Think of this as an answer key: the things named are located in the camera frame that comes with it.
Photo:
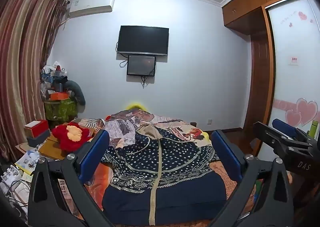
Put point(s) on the flat cardboard boxes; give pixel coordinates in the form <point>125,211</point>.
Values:
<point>50,151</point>

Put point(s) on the green bottle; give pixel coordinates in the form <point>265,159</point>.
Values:
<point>314,129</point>

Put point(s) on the printed blanket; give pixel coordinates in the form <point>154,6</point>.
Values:
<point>125,126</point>

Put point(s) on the small black wall monitor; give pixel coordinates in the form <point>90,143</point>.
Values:
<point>141,65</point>

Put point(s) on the pile of mixed clutter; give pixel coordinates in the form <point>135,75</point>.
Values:
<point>50,76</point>

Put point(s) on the red label door sticker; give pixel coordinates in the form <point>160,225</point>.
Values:
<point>293,61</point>

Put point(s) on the navy patterned zip hoodie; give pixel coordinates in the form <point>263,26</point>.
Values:
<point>175,162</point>

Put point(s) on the printed leaflet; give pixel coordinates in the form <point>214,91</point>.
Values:
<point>27,162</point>

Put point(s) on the white wall socket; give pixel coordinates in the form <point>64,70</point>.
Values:
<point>210,121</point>

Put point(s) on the grey neck pillow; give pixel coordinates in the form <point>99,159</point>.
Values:
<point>78,91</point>

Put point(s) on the grey box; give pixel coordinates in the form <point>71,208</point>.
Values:
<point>40,139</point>

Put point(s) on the white air conditioner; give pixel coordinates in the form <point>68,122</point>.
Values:
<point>92,6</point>

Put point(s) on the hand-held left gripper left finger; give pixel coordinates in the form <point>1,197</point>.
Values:
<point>96,151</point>

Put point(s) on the striped brown curtain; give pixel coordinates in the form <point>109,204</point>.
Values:
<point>25,54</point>

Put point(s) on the red box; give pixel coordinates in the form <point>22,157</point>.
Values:
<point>37,130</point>

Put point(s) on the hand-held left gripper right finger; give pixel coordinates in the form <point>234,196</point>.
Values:
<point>228,153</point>

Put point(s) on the green patterned box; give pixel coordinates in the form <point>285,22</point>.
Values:
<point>60,110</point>

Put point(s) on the wooden overhead wardrobe cabinet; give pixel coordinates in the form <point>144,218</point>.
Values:
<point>250,4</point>

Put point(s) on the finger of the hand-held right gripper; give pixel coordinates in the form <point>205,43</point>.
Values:
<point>285,126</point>
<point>275,136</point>

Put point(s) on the white heart-sticker sliding door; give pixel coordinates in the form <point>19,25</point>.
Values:
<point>287,79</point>

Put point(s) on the large black wall television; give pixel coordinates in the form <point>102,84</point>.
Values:
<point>142,40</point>

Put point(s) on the red plush toy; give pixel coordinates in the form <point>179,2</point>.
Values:
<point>62,139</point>

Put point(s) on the orange box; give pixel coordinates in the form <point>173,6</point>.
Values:
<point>58,96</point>

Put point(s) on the yellow pillow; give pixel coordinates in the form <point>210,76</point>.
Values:
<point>136,106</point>

